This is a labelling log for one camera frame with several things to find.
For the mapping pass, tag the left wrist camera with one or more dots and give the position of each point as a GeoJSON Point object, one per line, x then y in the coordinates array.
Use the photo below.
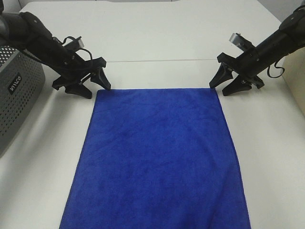
{"type": "Point", "coordinates": [75, 44]}

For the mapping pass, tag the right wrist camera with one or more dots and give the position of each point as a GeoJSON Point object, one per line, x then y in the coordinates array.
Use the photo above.
{"type": "Point", "coordinates": [239, 41]}

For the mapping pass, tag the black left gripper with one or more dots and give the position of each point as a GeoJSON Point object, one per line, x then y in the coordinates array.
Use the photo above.
{"type": "Point", "coordinates": [73, 78]}

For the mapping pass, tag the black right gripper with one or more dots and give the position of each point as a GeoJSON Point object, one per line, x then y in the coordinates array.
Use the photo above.
{"type": "Point", "coordinates": [246, 68]}

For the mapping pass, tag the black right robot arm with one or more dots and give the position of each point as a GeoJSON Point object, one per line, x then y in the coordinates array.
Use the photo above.
{"type": "Point", "coordinates": [288, 38]}

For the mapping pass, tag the blue microfibre towel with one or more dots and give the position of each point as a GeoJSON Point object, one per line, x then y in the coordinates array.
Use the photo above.
{"type": "Point", "coordinates": [157, 159]}

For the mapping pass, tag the grey perforated plastic basket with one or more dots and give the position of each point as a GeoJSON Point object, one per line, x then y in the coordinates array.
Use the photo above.
{"type": "Point", "coordinates": [21, 82]}

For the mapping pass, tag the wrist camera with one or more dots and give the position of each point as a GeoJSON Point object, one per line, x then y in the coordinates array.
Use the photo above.
{"type": "Point", "coordinates": [239, 41]}
{"type": "Point", "coordinates": [75, 44]}

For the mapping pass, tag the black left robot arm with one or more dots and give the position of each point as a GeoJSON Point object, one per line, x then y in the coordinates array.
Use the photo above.
{"type": "Point", "coordinates": [26, 33]}

